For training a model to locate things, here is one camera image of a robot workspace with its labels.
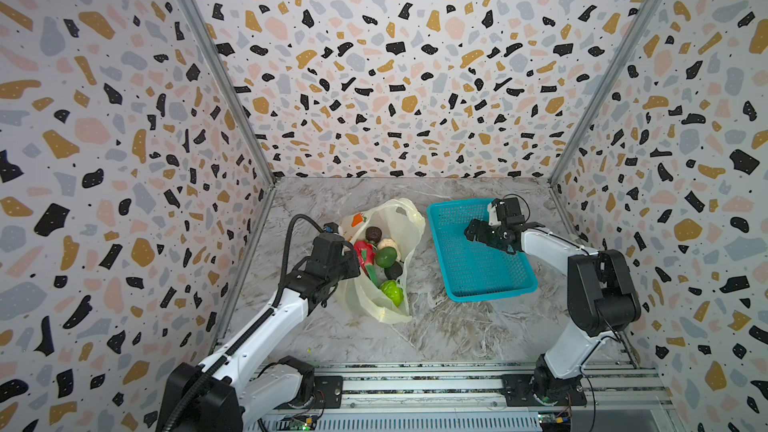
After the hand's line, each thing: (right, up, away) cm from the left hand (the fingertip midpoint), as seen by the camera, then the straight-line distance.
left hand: (355, 252), depth 82 cm
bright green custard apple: (+10, -11, +3) cm, 15 cm away
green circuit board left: (-11, -39, -12) cm, 42 cm away
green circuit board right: (+49, -39, -11) cm, 64 cm away
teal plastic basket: (+36, -8, +15) cm, 40 cm away
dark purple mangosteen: (+3, +4, +18) cm, 18 cm away
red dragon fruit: (+2, -1, +9) cm, 9 cm away
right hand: (+35, +6, +14) cm, 38 cm away
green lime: (+8, -2, +6) cm, 10 cm away
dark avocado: (+10, -7, +8) cm, 15 cm away
